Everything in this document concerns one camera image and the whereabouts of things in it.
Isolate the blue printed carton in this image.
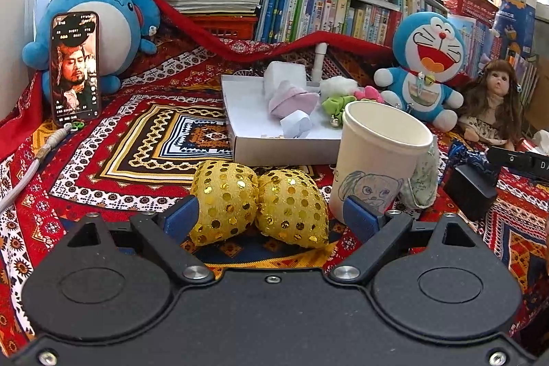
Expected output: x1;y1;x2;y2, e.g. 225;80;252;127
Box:
491;0;539;58

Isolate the white cardboard box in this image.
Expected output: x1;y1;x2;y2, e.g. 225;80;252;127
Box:
221;73;357;166

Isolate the plain red cloth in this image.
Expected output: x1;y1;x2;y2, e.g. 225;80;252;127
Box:
114;0;395;64

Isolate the black charger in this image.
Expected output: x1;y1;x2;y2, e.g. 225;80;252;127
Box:
442;162;499;222

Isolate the row of standing books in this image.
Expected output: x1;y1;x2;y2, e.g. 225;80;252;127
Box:
255;0;537;79

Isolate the blue robot cat plush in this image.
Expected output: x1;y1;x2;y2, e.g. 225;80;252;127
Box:
374;11;466;132

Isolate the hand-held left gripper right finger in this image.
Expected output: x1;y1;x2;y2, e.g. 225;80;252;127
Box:
328;197;485;285

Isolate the pink scrunchie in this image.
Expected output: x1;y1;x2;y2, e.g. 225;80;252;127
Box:
354;86;384;104

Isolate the white fluffy toy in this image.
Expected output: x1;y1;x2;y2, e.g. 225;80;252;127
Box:
319;76;359;97

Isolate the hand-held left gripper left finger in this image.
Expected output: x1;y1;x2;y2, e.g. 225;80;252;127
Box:
64;194;215;285

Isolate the smartphone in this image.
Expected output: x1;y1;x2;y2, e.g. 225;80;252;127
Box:
49;11;101;127

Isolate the white plastic pipe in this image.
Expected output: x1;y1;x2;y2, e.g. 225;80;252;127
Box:
311;42;330;86

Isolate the white braided cable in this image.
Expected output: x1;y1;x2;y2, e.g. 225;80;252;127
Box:
0;121;73;212

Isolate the red printed blanket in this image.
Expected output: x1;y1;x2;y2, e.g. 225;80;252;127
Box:
0;27;549;350

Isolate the round blue plush toy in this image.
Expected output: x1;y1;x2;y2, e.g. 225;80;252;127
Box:
22;0;161;103

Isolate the floral pale green scrunchie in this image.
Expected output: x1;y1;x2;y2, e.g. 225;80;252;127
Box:
399;134;440;208

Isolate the gold sequin scrunchie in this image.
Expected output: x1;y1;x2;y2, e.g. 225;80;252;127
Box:
190;160;330;250

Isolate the blue patterned cloth scrunchie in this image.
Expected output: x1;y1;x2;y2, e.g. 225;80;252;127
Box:
448;139;500;178

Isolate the paper cup with drawing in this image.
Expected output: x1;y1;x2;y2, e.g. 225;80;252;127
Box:
329;100;435;227

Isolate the orange plastic crate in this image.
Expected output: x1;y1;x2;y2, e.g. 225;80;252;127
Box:
189;13;260;42

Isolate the brown-haired doll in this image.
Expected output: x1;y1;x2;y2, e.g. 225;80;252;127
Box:
458;59;522;146

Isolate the pale pink cloth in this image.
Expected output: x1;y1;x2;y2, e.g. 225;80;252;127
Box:
268;81;320;119

